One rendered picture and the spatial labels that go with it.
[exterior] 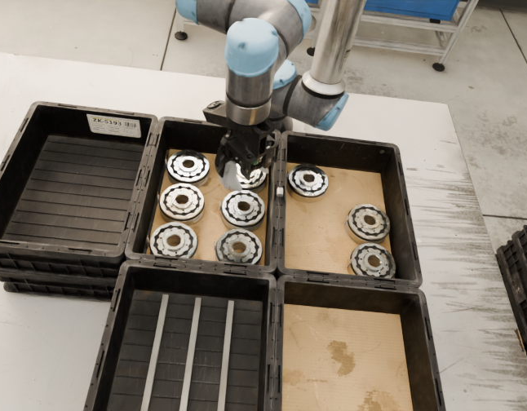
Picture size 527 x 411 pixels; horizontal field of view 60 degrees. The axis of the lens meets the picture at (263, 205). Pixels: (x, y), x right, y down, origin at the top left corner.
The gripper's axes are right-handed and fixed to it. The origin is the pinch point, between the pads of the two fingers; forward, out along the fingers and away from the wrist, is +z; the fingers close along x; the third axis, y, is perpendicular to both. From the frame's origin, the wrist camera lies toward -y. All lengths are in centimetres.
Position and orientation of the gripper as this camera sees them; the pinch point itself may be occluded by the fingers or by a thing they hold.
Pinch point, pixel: (236, 175)
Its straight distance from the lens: 94.3
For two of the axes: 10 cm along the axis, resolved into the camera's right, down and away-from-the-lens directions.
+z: -0.7, 5.5, 8.3
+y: 6.7, 6.5, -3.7
